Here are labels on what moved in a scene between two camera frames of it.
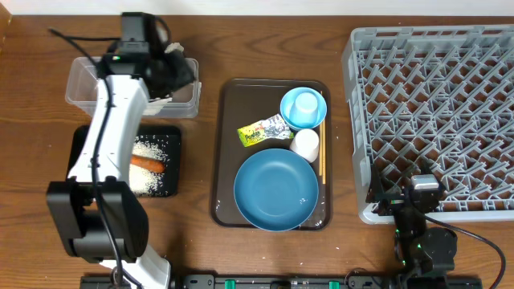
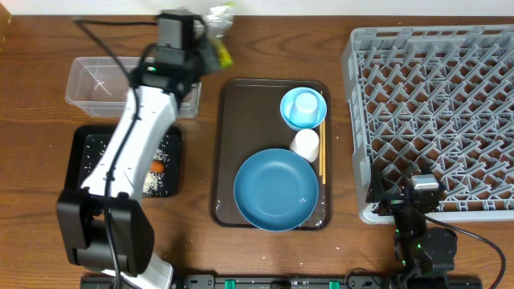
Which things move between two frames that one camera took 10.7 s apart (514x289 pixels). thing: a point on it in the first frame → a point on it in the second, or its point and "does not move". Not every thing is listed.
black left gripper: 187,74 → 210,48
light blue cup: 304,110 does not move
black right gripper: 377,193 does not move
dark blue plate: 276,189 does not move
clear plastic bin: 83,75 does not move
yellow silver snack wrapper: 273,128 → 219,21
